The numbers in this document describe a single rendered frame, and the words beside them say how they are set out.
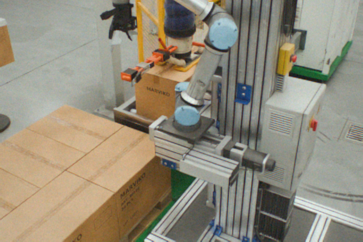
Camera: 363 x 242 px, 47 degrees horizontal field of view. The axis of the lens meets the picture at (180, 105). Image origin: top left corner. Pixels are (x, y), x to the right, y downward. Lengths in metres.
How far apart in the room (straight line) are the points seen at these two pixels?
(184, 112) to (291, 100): 0.52
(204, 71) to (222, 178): 0.52
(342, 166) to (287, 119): 1.84
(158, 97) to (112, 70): 1.20
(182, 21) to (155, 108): 0.65
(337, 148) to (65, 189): 2.43
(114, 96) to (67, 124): 1.10
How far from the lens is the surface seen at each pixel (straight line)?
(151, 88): 2.97
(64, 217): 2.46
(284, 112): 2.02
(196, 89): 1.90
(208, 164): 2.06
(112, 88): 4.18
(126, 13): 1.78
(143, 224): 3.07
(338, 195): 3.52
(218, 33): 1.77
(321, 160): 3.83
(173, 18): 2.92
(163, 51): 2.89
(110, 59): 4.04
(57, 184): 2.68
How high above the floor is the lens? 2.23
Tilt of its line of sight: 30 degrees down
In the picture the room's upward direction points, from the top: straight up
